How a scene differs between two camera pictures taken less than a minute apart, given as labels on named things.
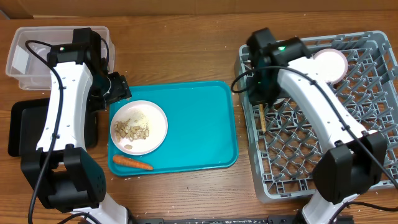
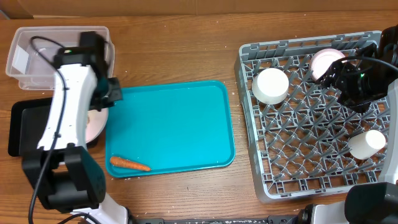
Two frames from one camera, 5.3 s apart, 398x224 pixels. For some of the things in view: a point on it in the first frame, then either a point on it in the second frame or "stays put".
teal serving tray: x=201 y=130 stays put
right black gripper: x=254 y=96 -> x=339 y=78
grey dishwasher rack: x=283 y=145 stays put
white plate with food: x=138 y=127 -> x=96 y=122
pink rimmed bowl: x=331 y=64 stays put
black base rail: x=231 y=219 stays put
